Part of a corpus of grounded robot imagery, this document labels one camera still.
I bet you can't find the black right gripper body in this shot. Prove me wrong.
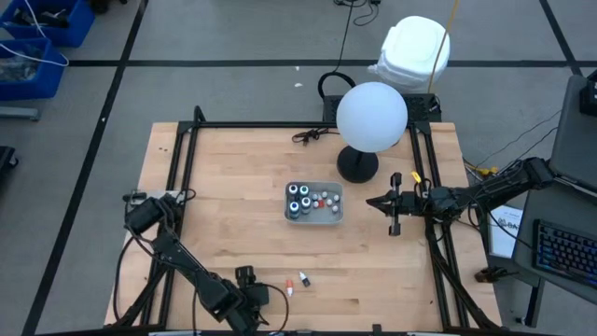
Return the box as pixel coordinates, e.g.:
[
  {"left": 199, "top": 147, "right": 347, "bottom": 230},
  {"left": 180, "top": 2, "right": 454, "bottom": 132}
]
[{"left": 389, "top": 172, "right": 433, "bottom": 237}]

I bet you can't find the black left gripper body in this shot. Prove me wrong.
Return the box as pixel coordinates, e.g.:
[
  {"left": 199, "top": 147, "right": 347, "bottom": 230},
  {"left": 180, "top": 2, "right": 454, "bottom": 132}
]
[{"left": 234, "top": 265, "right": 271, "bottom": 312}]

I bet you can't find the grey plastic bin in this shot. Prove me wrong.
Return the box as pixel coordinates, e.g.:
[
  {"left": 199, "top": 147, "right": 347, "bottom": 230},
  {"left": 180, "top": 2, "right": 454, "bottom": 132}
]
[{"left": 284, "top": 180, "right": 345, "bottom": 226}]

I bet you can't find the white globe lamp black base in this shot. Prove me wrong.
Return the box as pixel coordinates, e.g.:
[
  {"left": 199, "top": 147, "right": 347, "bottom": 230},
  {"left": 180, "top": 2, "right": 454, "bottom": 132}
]
[{"left": 335, "top": 81, "right": 410, "bottom": 184}]

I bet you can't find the white paper sheet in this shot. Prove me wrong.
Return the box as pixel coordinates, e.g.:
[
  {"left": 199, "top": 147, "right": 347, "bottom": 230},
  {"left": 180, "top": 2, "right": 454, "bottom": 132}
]
[{"left": 487, "top": 203, "right": 524, "bottom": 259}]

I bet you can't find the black clamp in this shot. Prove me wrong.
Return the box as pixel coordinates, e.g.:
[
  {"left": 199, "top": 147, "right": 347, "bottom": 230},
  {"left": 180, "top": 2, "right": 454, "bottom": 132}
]
[{"left": 474, "top": 265, "right": 519, "bottom": 285}]

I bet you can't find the grey desk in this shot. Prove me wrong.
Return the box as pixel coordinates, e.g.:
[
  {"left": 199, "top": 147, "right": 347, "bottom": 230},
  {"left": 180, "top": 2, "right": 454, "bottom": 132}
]
[{"left": 510, "top": 161, "right": 597, "bottom": 307}]

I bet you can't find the white lidded bucket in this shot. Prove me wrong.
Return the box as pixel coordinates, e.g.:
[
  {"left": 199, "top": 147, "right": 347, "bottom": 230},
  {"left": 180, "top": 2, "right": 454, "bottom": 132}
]
[{"left": 367, "top": 15, "right": 451, "bottom": 93}]

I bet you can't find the backlit black keyboard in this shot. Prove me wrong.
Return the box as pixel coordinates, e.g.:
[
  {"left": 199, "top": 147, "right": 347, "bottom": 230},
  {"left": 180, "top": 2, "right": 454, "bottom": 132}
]
[{"left": 533, "top": 218, "right": 597, "bottom": 286}]

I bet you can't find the black desk device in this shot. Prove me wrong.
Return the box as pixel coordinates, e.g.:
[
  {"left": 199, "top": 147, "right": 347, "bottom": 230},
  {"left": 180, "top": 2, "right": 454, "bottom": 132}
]
[{"left": 579, "top": 69, "right": 597, "bottom": 118}]

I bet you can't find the blue plastic bin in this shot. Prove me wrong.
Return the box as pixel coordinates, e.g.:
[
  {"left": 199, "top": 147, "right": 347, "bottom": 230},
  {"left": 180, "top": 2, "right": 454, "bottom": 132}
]
[
  {"left": 0, "top": 0, "right": 97, "bottom": 49},
  {"left": 0, "top": 37, "right": 66, "bottom": 102}
]

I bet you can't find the grey metal bar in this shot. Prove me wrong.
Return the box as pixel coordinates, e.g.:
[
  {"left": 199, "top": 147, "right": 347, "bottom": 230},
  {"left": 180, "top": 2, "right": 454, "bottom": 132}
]
[{"left": 0, "top": 105, "right": 42, "bottom": 122}]

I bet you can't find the black cable bundle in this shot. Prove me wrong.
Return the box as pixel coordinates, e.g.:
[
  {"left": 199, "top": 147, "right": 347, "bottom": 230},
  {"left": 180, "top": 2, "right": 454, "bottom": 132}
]
[{"left": 291, "top": 126, "right": 340, "bottom": 147}]

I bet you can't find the black aluminium table frame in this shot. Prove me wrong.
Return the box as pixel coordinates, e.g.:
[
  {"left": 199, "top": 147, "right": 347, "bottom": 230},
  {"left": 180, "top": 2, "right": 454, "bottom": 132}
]
[{"left": 104, "top": 105, "right": 503, "bottom": 336}]

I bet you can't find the yellow hanging cable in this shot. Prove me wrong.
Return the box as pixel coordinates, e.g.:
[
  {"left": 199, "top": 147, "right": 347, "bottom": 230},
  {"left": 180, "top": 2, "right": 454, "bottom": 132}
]
[{"left": 427, "top": 0, "right": 462, "bottom": 93}]

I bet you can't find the black floor cable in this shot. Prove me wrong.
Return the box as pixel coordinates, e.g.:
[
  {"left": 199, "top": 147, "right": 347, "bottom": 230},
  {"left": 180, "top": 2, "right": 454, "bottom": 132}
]
[{"left": 317, "top": 0, "right": 358, "bottom": 100}]

